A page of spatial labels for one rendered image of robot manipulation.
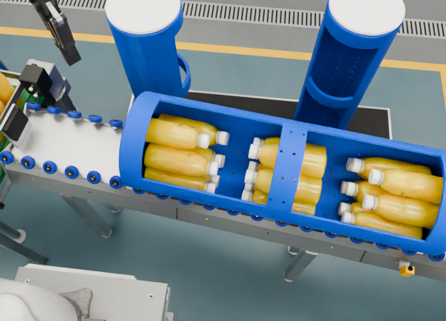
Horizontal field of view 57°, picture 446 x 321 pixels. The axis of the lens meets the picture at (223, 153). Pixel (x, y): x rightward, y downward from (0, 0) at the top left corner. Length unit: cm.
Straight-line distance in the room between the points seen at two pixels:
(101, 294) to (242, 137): 60
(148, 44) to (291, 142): 75
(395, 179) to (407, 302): 129
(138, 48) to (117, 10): 15
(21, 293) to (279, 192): 61
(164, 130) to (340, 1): 88
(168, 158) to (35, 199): 148
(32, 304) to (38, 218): 158
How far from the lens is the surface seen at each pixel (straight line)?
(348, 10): 165
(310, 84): 194
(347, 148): 128
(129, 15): 161
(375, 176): 113
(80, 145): 146
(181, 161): 112
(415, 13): 333
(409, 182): 114
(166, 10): 160
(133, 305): 110
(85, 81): 281
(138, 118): 109
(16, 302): 90
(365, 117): 247
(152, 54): 162
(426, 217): 118
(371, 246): 133
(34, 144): 152
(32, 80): 157
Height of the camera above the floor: 215
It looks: 64 degrees down
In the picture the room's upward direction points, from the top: straight up
